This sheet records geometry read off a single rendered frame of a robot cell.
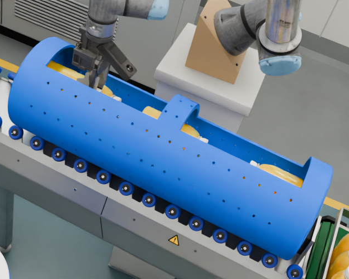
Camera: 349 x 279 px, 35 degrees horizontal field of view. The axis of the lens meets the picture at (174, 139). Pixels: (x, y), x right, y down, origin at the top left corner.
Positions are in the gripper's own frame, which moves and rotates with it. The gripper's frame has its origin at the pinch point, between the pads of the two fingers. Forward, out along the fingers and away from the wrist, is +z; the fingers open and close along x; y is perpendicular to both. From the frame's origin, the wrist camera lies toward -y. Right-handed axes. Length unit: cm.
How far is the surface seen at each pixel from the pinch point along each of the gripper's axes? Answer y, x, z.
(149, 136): -20.9, 10.5, -3.6
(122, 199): -18.2, 11.4, 23.0
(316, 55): -56, -268, 111
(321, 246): -77, -9, 26
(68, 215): -1.0, 8.8, 46.2
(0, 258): -6, 52, 12
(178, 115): -25.1, 3.0, -7.8
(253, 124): -38, -162, 114
